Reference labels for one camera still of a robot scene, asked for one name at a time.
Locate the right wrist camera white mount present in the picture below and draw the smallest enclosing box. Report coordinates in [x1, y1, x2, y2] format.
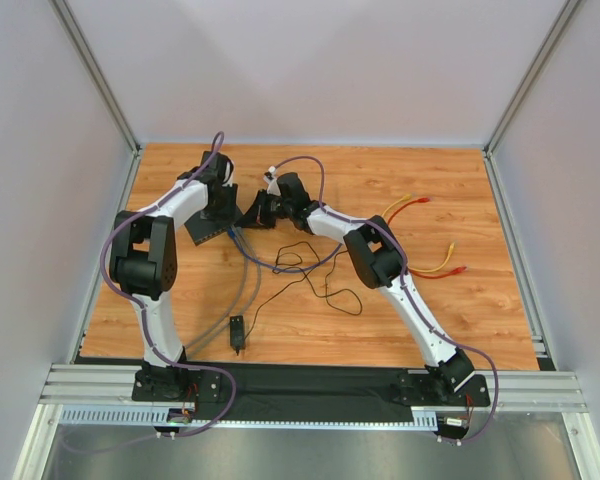
[263, 166, 281, 196]

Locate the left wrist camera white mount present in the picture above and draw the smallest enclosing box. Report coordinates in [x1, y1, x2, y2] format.
[223, 160, 235, 186]

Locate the aluminium front rail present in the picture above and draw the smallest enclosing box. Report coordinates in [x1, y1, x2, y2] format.
[38, 364, 588, 413]

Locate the aluminium frame post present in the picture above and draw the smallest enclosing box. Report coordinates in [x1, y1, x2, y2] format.
[49, 0, 141, 153]
[482, 0, 585, 157]

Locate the left aluminium frame post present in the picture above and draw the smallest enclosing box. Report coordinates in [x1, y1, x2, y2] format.
[49, 0, 141, 153]

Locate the blue ethernet cable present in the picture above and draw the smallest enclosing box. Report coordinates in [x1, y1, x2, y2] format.
[227, 225, 349, 276]

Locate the black power adapter with cord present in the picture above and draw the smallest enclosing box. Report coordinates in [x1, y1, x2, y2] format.
[228, 242, 364, 357]

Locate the yellow ethernet cable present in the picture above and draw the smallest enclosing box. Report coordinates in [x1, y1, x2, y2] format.
[383, 192, 459, 274]

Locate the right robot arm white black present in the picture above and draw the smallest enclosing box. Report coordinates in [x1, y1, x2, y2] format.
[237, 173, 475, 393]

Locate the red ethernet cable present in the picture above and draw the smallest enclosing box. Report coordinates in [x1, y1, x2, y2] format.
[389, 195, 469, 280]

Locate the right aluminium frame post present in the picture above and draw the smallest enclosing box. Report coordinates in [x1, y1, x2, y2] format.
[482, 0, 585, 157]

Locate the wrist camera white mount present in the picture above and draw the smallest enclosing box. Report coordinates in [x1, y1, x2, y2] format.
[223, 160, 235, 186]
[263, 166, 281, 196]

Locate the grey ethernet cable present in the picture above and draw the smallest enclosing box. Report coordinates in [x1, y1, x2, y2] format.
[184, 232, 264, 359]
[182, 232, 251, 354]

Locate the black network switch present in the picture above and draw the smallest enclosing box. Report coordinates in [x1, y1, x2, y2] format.
[184, 207, 243, 246]

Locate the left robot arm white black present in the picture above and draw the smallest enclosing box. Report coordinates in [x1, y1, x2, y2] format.
[101, 151, 237, 401]

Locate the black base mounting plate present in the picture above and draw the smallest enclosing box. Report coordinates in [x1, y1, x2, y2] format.
[131, 362, 493, 423]

